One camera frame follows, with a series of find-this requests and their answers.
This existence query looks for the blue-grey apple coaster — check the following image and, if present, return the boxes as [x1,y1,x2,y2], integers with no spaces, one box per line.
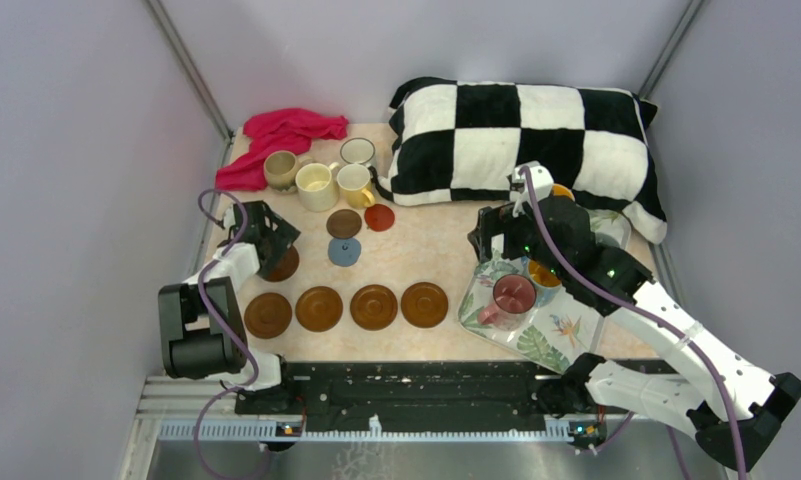
[327,238,362,267]

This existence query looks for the pink mug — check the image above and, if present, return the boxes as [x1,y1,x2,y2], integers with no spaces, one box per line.
[477,274,537,331]

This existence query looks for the yellow ceramic mug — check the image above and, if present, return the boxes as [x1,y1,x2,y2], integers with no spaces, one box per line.
[337,164,376,209]

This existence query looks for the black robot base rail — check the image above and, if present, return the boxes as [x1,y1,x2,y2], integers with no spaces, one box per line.
[234,359,689,435]

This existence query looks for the red apple coaster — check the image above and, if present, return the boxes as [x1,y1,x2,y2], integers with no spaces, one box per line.
[364,204,396,232]

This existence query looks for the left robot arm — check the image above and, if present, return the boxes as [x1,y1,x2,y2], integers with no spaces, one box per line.
[157,201,300,414]

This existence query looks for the brown wooden coaster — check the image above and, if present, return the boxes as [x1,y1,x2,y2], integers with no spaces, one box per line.
[244,292,293,339]

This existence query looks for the beige ceramic mug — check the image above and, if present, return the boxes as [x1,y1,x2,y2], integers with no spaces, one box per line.
[263,150,314,194]

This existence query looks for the white dark-rimmed mug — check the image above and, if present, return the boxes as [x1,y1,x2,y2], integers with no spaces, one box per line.
[339,137,377,166]

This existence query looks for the black white checkered pillow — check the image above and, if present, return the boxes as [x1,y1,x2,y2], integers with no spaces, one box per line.
[372,77,668,244]

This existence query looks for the crumpled pink cloth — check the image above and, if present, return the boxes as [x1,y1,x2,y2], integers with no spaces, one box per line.
[214,108,349,191]

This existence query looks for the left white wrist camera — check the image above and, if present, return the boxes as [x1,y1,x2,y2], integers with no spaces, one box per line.
[209,242,260,283]

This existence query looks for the floral white tray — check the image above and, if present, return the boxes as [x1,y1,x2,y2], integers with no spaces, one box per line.
[458,232,602,373]

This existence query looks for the amber wooden coaster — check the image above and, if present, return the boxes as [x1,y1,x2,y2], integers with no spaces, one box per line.
[400,282,449,328]
[350,284,398,331]
[295,286,343,333]

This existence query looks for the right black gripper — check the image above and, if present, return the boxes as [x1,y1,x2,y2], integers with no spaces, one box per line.
[468,202,569,281]

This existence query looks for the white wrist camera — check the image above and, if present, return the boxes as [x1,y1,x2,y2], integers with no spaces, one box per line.
[511,161,554,218]
[209,242,260,283]

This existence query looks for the cream ceramic mug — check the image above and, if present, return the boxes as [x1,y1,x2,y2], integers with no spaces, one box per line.
[295,162,340,212]

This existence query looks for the dark walnut wooden coaster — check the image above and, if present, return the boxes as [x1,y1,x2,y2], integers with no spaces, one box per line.
[263,246,300,283]
[326,209,363,239]

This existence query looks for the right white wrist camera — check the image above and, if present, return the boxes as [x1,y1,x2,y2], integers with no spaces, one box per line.
[511,161,554,218]

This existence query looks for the orange cup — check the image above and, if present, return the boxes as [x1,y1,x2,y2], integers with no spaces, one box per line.
[551,184,575,201]

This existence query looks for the blue mug yellow inside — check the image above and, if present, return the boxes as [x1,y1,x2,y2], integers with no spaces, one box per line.
[526,260,561,307]

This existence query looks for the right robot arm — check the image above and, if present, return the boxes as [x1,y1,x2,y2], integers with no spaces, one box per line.
[468,197,801,477]

